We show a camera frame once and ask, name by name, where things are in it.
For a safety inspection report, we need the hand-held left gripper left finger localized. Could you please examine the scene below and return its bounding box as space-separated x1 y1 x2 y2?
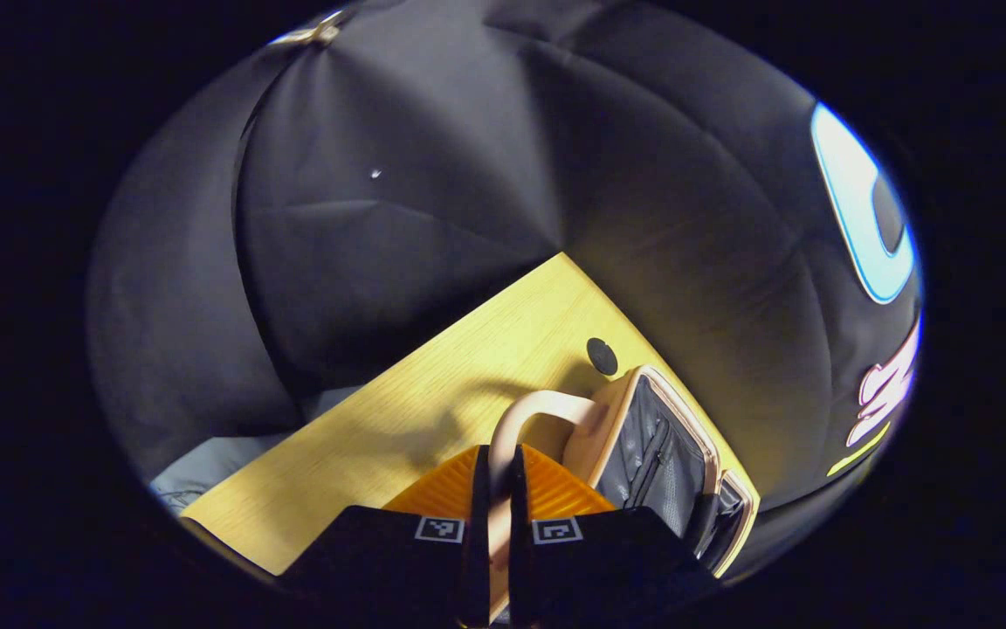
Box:
280 444 492 628

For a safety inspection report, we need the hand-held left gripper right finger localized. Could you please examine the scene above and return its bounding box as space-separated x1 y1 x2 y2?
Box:
507 444 722 628

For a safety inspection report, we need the black table grommet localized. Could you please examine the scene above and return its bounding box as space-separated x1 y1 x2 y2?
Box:
586 338 619 377

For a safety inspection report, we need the pale blue cloth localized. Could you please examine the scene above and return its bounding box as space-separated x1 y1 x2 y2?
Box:
149 384 366 518

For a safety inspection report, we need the black backdrop cloth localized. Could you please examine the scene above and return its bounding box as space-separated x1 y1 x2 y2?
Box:
86 0 923 562

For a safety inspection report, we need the metal backdrop clip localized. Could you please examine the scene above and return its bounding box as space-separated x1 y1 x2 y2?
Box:
272 10 348 48

